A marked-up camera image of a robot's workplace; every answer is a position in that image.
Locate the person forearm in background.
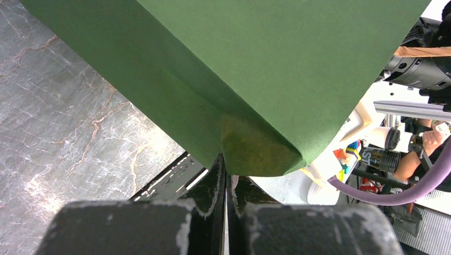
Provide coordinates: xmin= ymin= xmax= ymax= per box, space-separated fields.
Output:
xmin=392 ymin=118 xmax=451 ymax=184

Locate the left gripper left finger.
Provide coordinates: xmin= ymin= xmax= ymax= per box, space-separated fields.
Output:
xmin=36 ymin=154 xmax=226 ymax=254

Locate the green and brown paper bag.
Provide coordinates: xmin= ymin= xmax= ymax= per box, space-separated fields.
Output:
xmin=22 ymin=1 xmax=429 ymax=176

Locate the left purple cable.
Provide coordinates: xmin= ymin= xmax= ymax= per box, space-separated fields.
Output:
xmin=328 ymin=135 xmax=451 ymax=207

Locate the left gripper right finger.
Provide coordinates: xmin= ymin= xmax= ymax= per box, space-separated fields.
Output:
xmin=226 ymin=177 xmax=404 ymax=254

